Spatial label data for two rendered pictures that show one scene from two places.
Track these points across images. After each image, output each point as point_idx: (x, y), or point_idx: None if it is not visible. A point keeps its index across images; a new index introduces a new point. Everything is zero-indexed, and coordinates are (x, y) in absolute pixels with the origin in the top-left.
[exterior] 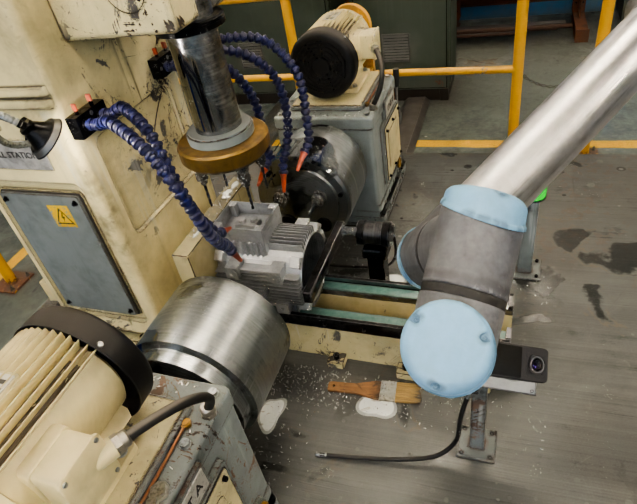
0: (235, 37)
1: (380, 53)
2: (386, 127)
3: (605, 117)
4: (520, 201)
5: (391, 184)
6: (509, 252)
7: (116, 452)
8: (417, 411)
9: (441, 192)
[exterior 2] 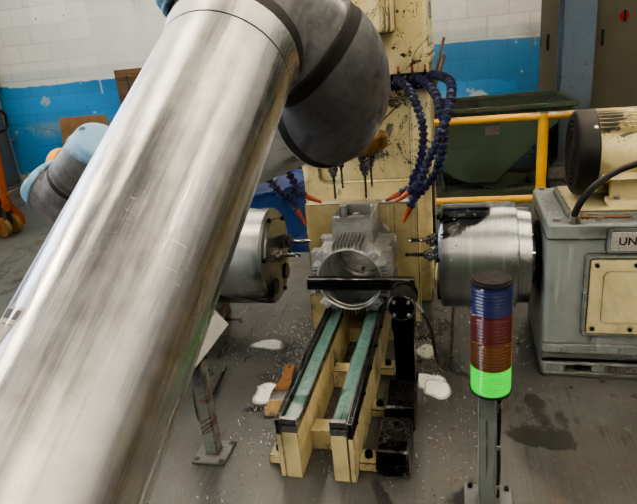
0: (438, 76)
1: (628, 165)
2: (599, 260)
3: None
4: (79, 138)
5: (609, 350)
6: (61, 157)
7: None
8: (257, 416)
9: None
